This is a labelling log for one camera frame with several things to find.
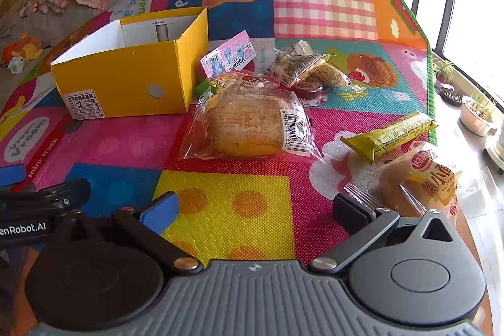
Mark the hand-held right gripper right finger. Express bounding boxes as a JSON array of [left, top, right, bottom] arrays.
[[308, 193, 457, 276]]

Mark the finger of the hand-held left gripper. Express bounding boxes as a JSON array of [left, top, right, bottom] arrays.
[[0, 179, 92, 219], [0, 164, 27, 188]]

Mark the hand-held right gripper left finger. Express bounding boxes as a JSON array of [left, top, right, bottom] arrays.
[[47, 191, 203, 277]]

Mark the small yellow label bread packet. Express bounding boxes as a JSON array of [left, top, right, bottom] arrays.
[[344, 149, 487, 226]]

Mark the yellow snack bar packet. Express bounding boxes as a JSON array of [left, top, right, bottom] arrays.
[[341, 111, 438, 164]]

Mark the large clear bread packet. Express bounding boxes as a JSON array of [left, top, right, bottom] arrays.
[[178, 74, 316, 163]]

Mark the yellow cardboard box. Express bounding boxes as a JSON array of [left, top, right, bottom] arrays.
[[50, 6, 209, 121]]

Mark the dark red jelly cup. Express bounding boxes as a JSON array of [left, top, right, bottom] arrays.
[[291, 78, 325, 100]]

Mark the sesame snack packet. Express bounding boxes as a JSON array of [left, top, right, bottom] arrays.
[[311, 60, 365, 93]]

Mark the green yellow snack packet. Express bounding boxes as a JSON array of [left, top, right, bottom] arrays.
[[194, 70, 253, 97]]

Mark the striped clear snack packet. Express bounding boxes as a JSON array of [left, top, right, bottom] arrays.
[[262, 41, 331, 88]]

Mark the pink snack packet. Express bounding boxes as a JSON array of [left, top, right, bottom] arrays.
[[200, 30, 258, 79]]

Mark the orange plush toy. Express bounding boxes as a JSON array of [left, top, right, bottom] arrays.
[[2, 33, 43, 65]]

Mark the beige sofa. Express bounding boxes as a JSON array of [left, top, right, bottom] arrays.
[[0, 0, 237, 104]]

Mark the dark shallow dish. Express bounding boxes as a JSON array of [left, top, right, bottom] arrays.
[[439, 86, 464, 107]]

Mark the white plant pot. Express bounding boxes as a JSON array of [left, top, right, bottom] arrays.
[[459, 88, 500, 137]]

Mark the dark potted plant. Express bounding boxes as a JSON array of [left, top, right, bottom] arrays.
[[433, 58, 457, 93]]

